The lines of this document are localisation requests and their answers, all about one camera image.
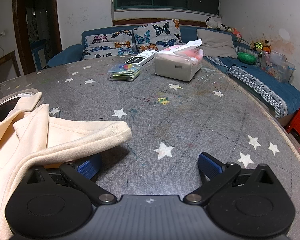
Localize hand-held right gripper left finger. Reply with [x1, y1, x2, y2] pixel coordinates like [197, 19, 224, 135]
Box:
[26, 153, 117, 205]

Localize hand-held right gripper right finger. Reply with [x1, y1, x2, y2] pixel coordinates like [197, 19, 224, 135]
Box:
[184, 152, 278, 205]

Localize cream garment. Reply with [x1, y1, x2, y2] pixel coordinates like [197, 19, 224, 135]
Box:
[0, 92, 133, 240]

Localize grey star-print tablecloth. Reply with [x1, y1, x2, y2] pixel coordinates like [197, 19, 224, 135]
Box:
[0, 54, 300, 240]

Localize blue sofa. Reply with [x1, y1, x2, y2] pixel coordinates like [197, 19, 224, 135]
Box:
[46, 24, 300, 120]

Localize clear plastic box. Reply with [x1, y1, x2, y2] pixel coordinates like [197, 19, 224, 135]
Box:
[107, 63, 143, 82]

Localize round built-in cooker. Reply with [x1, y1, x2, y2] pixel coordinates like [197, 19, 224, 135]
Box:
[0, 89, 40, 130]

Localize grey tissue box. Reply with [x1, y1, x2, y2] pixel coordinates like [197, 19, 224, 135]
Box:
[154, 52, 203, 82]

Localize green plastic toy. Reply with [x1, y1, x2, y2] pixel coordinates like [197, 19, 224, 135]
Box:
[237, 52, 256, 64]

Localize pink tissue pack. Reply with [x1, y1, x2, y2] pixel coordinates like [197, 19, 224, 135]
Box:
[156, 39, 204, 64]

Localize white remote control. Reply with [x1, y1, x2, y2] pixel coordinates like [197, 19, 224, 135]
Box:
[124, 50, 157, 67]

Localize clear storage box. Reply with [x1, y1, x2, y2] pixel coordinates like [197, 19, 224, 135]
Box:
[260, 51, 296, 83]

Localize plain grey cushion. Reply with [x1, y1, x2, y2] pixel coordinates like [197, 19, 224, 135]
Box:
[196, 28, 238, 59]

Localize wide butterfly print cushion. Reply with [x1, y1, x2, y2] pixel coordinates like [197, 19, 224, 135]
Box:
[83, 29, 137, 60]

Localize brown plush toys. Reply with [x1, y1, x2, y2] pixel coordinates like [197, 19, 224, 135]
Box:
[250, 38, 272, 53]

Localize wooden cabinet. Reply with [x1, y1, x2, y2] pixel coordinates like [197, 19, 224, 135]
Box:
[0, 50, 22, 88]

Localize square butterfly print cushion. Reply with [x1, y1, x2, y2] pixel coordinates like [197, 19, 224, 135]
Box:
[132, 19, 183, 54]

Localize black and white plush toy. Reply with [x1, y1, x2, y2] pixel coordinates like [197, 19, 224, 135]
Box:
[205, 17, 227, 30]

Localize dark wooden door frame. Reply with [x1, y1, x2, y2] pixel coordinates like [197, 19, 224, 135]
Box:
[12, 0, 63, 73]

